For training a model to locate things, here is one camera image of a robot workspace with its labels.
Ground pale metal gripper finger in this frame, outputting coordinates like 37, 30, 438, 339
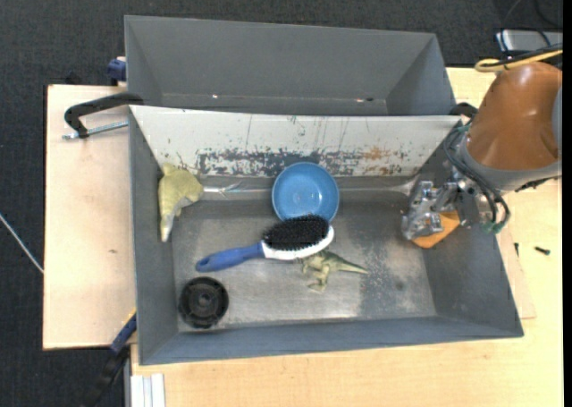
408, 180, 443, 215
400, 210, 445, 242

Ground orange sponge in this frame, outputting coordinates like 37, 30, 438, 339
411, 209, 462, 250

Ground green toy dinosaur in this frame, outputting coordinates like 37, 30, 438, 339
299, 249, 371, 294

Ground blue bowl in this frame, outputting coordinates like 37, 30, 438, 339
271, 161, 341, 224

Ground grey metal bin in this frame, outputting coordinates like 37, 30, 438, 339
123, 14, 525, 366

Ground black round ribbed disc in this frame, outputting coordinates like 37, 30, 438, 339
177, 276, 231, 330

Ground yellow-green toy animal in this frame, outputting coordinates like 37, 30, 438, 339
157, 162, 206, 243

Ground blue-handled black bristle brush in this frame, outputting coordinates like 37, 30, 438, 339
195, 214, 336, 274

